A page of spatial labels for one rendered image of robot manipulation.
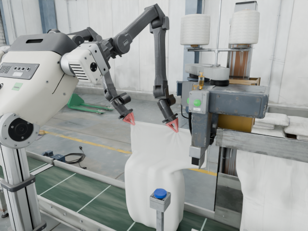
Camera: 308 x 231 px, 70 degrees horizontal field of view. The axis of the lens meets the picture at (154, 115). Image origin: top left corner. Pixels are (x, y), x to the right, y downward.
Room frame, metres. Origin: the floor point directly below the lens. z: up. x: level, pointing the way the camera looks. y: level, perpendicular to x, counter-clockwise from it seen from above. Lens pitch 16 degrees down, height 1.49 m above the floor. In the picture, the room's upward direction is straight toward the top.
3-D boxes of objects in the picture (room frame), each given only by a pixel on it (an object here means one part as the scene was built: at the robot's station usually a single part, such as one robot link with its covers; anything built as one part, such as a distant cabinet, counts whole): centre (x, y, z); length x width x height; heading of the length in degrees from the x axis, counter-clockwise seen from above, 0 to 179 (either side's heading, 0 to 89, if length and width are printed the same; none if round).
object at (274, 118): (3.51, -1.91, 0.44); 0.66 x 0.42 x 0.14; 59
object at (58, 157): (2.20, 1.15, 0.35); 0.30 x 0.15 x 0.15; 62
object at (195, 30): (1.31, -0.23, 1.61); 0.17 x 0.17 x 0.17
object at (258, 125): (3.72, -1.94, 0.32); 0.66 x 0.42 x 0.15; 146
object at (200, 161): (0.97, -0.21, 0.98); 0.09 x 0.05 x 0.05; 152
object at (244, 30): (1.19, -0.46, 1.61); 0.15 x 0.14 x 0.17; 62
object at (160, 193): (0.89, -0.03, 0.84); 0.06 x 0.06 x 0.02
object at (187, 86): (1.34, -0.31, 1.23); 0.28 x 0.07 x 0.16; 62
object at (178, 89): (1.45, -0.19, 1.25); 0.10 x 0.08 x 0.12; 177
